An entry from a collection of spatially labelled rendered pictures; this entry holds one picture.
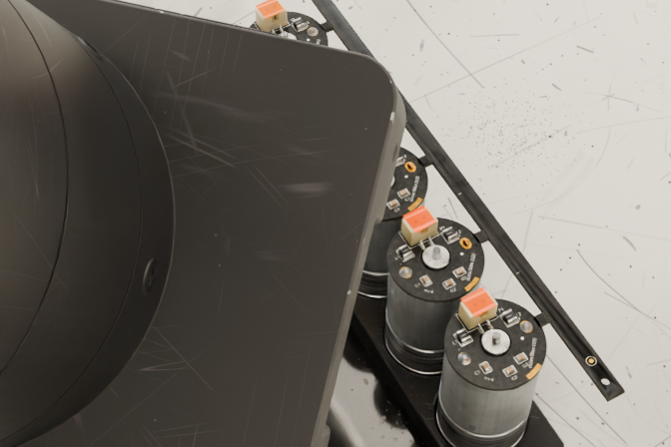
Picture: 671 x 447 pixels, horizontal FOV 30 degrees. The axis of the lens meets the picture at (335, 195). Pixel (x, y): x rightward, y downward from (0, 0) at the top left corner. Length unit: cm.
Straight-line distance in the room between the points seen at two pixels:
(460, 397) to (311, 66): 18
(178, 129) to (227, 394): 3
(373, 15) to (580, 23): 7
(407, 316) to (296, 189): 18
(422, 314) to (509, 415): 3
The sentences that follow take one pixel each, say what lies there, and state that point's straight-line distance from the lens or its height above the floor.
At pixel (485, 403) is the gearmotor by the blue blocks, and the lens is 31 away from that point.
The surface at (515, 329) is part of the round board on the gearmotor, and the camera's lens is 31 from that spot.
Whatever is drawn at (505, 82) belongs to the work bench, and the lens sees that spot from 44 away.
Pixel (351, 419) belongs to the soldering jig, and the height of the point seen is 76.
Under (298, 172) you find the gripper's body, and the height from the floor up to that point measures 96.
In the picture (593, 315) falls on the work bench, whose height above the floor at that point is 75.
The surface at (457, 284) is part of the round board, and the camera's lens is 32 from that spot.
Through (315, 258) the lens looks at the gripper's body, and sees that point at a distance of 15.
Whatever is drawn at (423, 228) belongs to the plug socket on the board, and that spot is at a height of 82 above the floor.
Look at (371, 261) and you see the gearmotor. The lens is 35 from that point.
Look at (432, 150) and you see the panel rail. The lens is 34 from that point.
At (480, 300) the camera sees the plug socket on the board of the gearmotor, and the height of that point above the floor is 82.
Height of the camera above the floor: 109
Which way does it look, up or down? 55 degrees down
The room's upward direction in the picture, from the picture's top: 1 degrees counter-clockwise
